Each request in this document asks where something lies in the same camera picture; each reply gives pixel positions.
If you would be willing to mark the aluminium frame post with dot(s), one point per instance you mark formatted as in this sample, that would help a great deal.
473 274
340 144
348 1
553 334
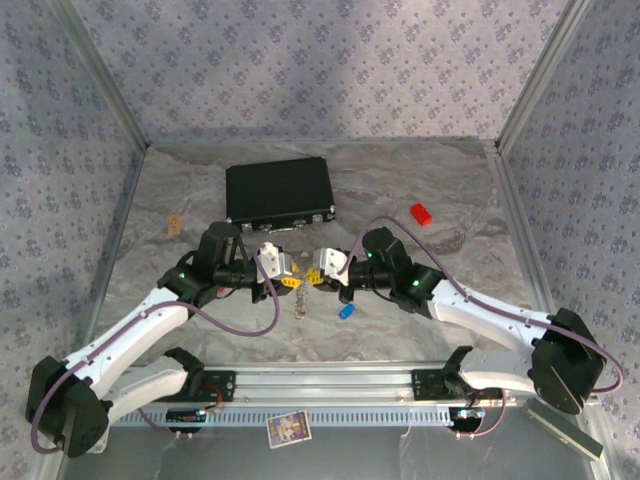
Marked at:
111 85
539 75

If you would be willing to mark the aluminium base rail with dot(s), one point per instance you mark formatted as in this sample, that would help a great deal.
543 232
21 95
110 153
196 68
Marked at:
320 385

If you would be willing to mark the black controller board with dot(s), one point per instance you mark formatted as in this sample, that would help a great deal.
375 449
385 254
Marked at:
467 417
182 415

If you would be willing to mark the blue key tag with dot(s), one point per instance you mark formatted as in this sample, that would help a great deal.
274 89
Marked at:
346 311

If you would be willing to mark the small wooden block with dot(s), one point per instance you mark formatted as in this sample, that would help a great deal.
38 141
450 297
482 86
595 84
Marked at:
174 225

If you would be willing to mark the grey metal bar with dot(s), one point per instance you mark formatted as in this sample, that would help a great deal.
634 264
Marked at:
560 429

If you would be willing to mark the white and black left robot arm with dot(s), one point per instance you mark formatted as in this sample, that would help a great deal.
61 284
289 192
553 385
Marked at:
125 330

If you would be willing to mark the colourful playing card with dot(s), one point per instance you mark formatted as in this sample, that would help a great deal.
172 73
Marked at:
289 429

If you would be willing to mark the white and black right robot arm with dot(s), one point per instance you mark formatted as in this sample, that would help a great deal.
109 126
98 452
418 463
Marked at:
490 310

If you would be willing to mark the aluminium frame side rail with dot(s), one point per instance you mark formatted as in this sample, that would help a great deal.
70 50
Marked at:
531 255
106 280

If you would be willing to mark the red toy brick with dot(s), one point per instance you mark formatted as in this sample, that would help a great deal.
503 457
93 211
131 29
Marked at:
421 214

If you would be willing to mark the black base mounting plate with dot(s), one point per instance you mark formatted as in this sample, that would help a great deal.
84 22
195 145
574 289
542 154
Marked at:
425 385
227 385

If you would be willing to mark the black ribbed carrying case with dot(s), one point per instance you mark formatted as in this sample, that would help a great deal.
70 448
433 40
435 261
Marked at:
277 192

